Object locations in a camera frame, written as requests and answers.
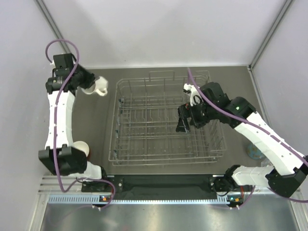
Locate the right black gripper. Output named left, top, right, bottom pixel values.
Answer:
left=176, top=98, right=218, bottom=133

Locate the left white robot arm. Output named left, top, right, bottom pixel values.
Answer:
left=38, top=53, right=109, bottom=191

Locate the clear glass cup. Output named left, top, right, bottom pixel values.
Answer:
left=261, top=159, right=272, bottom=167

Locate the red mug white inside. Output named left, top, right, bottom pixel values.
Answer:
left=73, top=141, right=90, bottom=160

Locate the grey wire dish rack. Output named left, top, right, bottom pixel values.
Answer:
left=109, top=71, right=226, bottom=166

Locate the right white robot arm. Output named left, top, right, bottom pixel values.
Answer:
left=176, top=82, right=308, bottom=198

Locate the blue patterned mug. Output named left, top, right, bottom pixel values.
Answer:
left=246, top=143, right=264, bottom=160

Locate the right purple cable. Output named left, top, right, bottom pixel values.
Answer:
left=187, top=67, right=308, bottom=203

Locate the grey slotted cable duct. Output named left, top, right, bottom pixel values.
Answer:
left=48, top=194, right=243, bottom=205

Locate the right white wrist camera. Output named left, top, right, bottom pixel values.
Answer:
left=183, top=83, right=204, bottom=107

